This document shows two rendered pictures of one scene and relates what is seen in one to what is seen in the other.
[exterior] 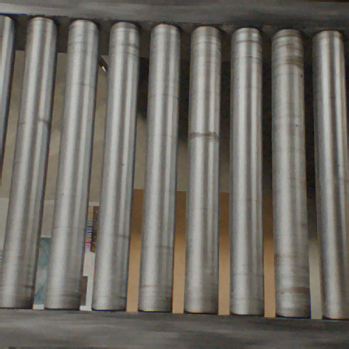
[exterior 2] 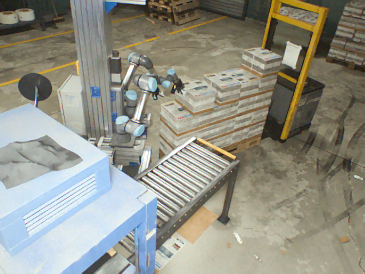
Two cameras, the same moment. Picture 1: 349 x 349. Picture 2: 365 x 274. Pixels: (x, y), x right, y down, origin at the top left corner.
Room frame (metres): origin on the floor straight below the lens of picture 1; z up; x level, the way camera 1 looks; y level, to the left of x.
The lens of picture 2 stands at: (-0.90, 1.61, 2.57)
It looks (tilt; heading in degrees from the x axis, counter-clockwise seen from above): 35 degrees down; 310
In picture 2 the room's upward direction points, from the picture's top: 5 degrees clockwise
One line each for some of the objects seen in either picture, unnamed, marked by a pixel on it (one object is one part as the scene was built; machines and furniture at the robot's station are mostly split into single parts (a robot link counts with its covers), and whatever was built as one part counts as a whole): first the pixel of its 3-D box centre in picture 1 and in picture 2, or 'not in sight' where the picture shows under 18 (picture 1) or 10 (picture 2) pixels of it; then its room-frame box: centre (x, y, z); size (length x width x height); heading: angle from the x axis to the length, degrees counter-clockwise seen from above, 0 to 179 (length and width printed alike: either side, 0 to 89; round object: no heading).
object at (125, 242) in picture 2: not in sight; (112, 232); (0.27, 0.87, 0.77); 0.47 x 0.05 x 0.05; 4
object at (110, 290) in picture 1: (118, 161); (183, 175); (0.33, 0.09, 0.77); 0.47 x 0.05 x 0.05; 4
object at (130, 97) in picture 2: not in sight; (130, 97); (1.36, -0.19, 0.98); 0.13 x 0.12 x 0.14; 15
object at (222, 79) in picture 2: not in sight; (222, 79); (0.93, -1.18, 1.06); 0.37 x 0.29 x 0.01; 165
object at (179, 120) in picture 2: not in sight; (206, 128); (0.95, -1.05, 0.42); 1.17 x 0.39 x 0.83; 77
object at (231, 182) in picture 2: not in sight; (228, 196); (0.11, -0.37, 0.34); 0.06 x 0.06 x 0.68; 4
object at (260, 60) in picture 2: not in sight; (252, 100); (0.79, -1.76, 0.65); 0.39 x 0.30 x 1.29; 167
